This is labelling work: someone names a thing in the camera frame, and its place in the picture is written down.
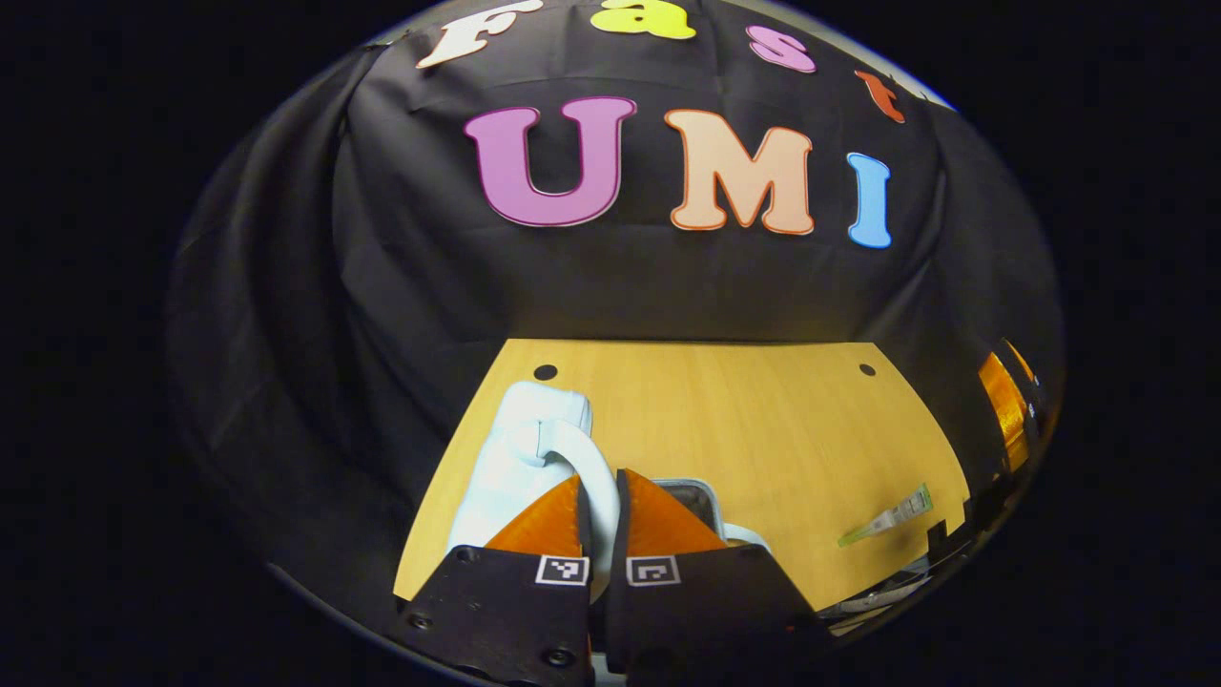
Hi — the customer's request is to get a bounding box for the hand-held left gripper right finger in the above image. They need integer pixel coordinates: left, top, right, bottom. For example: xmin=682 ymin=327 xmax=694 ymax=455
xmin=606 ymin=468 xmax=831 ymax=678

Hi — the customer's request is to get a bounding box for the light blue suitcase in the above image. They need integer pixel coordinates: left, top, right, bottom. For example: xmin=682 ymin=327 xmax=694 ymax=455
xmin=446 ymin=382 xmax=774 ymax=602

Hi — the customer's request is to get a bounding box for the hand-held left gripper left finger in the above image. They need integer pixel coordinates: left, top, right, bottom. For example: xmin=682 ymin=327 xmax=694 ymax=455
xmin=386 ymin=474 xmax=597 ymax=687

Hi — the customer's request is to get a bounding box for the large green white cream tube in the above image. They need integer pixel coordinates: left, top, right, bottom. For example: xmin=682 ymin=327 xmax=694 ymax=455
xmin=838 ymin=484 xmax=934 ymax=549

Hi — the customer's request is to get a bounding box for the black backdrop cloth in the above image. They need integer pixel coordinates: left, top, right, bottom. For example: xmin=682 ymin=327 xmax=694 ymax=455
xmin=162 ymin=0 xmax=1067 ymax=612

